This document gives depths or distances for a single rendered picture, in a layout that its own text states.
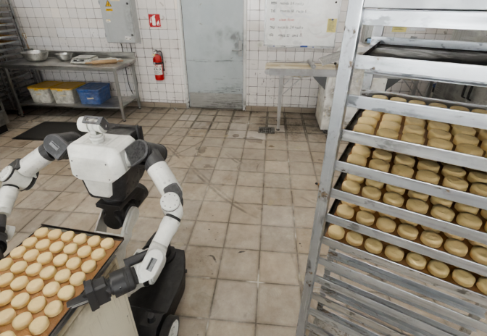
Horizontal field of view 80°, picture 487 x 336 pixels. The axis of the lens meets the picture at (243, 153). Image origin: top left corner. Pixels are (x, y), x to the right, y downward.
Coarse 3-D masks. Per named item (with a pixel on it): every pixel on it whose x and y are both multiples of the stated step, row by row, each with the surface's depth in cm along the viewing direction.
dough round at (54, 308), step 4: (56, 300) 94; (48, 304) 93; (52, 304) 93; (56, 304) 93; (60, 304) 93; (44, 308) 92; (48, 308) 92; (52, 308) 92; (56, 308) 92; (60, 308) 92; (44, 312) 91; (48, 312) 91; (52, 312) 91; (56, 312) 91; (60, 312) 92; (48, 316) 91; (52, 316) 91
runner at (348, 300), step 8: (320, 288) 158; (328, 288) 155; (336, 296) 154; (344, 296) 152; (352, 304) 150; (360, 304) 149; (368, 312) 146; (376, 312) 146; (384, 320) 142; (392, 320) 143; (400, 320) 140; (400, 328) 139; (408, 328) 139; (416, 328) 137
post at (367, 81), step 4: (376, 28) 96; (380, 28) 95; (376, 32) 97; (380, 32) 96; (364, 76) 104; (368, 76) 103; (372, 76) 103; (364, 80) 105; (368, 80) 104; (364, 84) 105; (368, 84) 104; (364, 88) 106; (368, 88) 105; (332, 248) 143; (332, 260) 146; (324, 272) 153; (328, 272) 151; (324, 296) 160; (320, 304) 164
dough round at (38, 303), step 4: (40, 296) 95; (32, 300) 94; (36, 300) 94; (40, 300) 94; (44, 300) 94; (28, 304) 93; (32, 304) 93; (36, 304) 93; (40, 304) 93; (44, 304) 94; (28, 308) 92; (32, 308) 92; (36, 308) 92; (40, 308) 92; (32, 312) 92; (36, 312) 92
